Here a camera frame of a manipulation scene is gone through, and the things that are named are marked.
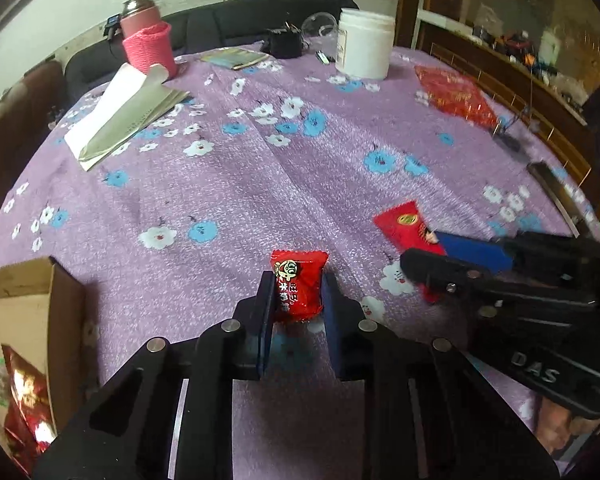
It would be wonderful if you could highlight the small red candy packet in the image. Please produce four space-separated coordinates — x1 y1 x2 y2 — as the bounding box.
270 249 329 324

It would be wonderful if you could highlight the black leather sofa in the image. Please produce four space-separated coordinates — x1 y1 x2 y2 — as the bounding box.
62 0 361 96

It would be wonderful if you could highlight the wooden cabinet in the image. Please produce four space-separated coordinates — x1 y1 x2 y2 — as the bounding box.
395 0 600 221

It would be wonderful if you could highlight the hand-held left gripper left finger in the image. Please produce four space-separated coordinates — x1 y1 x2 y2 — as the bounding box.
32 270 277 480

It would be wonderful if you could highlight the clear glass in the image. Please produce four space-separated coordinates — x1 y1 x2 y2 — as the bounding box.
300 11 340 46

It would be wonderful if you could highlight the open white book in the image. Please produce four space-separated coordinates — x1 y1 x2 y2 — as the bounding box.
63 62 191 172

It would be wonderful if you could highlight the white plastic jar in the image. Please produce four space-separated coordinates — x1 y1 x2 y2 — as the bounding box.
335 7 396 81

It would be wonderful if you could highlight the cardboard box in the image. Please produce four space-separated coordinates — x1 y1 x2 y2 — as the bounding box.
0 256 87 478

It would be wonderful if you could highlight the black flat bar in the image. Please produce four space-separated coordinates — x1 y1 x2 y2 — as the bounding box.
527 161 581 238

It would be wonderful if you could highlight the pink thermos bottle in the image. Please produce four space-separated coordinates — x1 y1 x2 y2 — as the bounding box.
119 0 179 81

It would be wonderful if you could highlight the person's right hand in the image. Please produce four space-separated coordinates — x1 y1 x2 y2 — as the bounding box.
534 394 600 461

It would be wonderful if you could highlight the brown armchair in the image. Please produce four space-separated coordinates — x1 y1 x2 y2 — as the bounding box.
0 60 66 201

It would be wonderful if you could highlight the red snack packet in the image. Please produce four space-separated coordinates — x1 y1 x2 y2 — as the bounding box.
372 200 448 306

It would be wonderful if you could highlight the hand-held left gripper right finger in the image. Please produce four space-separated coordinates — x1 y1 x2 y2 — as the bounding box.
322 272 561 480

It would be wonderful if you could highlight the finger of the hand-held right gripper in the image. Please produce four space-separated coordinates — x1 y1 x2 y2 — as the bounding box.
437 231 600 281
400 249 598 313

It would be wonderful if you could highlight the black pouch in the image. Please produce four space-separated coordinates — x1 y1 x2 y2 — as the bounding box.
267 27 305 59

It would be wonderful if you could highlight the colourful booklet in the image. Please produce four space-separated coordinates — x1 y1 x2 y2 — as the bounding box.
200 46 271 71

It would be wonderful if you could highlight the red foil snack bag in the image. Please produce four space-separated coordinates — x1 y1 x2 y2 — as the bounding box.
1 344 58 476

